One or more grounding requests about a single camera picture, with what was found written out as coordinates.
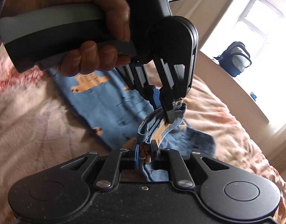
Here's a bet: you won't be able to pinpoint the blue patterned pants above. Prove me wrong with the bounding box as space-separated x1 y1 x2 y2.
48 68 216 183

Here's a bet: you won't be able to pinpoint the person's left hand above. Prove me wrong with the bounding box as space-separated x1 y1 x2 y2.
1 0 130 77

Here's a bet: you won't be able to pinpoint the dark blue backpack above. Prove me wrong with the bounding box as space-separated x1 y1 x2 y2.
214 41 252 77

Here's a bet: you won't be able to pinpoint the pink floral bed blanket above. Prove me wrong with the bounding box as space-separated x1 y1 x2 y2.
0 47 286 223

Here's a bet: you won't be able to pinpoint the cream curtain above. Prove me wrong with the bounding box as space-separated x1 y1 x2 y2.
170 0 233 46

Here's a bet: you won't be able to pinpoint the small blue object on sill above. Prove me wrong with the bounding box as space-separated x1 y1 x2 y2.
250 92 257 100

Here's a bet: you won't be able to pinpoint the white window frame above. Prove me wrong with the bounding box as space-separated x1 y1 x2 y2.
201 0 286 130

